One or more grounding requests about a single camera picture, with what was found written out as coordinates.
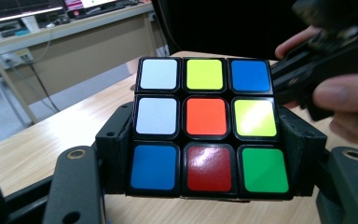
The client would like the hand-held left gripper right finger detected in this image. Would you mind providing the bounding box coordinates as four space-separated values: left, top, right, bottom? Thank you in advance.
276 105 329 198

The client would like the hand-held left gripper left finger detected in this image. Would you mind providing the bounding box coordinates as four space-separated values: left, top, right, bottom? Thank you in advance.
94 101 137 195

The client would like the multicoloured puzzle cube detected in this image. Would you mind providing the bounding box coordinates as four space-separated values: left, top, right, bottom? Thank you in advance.
125 55 295 202

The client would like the beige wooden desk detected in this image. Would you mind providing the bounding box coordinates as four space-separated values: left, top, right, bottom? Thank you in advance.
0 2 157 126

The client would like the black curtain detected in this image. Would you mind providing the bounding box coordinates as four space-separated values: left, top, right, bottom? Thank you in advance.
151 0 309 61

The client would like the white power strip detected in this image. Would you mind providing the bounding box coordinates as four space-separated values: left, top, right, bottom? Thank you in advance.
0 47 35 70

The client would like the black keyboard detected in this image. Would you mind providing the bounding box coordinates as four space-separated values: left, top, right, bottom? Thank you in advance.
83 0 140 17

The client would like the black computer monitor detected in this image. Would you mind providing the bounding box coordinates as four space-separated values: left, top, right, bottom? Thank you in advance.
0 0 65 26

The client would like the thin black desk cable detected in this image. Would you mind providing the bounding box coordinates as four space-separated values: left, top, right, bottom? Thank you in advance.
27 64 61 114

